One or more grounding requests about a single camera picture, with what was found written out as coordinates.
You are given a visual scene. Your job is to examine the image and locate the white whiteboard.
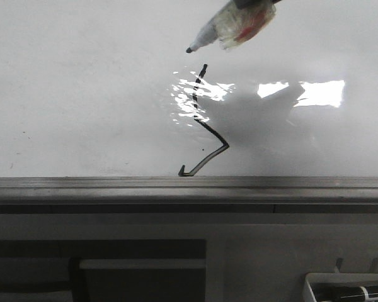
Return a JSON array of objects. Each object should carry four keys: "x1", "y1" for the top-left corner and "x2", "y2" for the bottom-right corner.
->
[{"x1": 0, "y1": 1, "x2": 378, "y2": 177}]

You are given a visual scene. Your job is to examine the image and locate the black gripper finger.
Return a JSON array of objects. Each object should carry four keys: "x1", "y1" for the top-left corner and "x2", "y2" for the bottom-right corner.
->
[{"x1": 233, "y1": 0, "x2": 281, "y2": 8}]

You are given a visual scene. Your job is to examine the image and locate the white wire marker tray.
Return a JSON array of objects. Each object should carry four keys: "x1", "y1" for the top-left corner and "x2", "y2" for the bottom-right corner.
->
[{"x1": 302, "y1": 257, "x2": 378, "y2": 301}]

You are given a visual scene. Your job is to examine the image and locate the aluminium whiteboard frame rail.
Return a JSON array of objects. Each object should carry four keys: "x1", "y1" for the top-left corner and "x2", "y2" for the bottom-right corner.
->
[{"x1": 0, "y1": 176, "x2": 378, "y2": 214}]

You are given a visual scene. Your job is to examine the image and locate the black marker in tray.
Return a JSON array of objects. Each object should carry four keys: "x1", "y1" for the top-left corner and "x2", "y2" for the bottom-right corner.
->
[{"x1": 314, "y1": 285, "x2": 378, "y2": 302}]

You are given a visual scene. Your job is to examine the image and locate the dark cabinet panel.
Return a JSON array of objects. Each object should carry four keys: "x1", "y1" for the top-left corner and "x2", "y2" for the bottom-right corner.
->
[{"x1": 0, "y1": 239, "x2": 206, "y2": 301}]

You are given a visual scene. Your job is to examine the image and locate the white taped whiteboard marker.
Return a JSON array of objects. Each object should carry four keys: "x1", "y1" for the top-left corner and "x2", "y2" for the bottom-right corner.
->
[{"x1": 186, "y1": 1, "x2": 276, "y2": 53}]

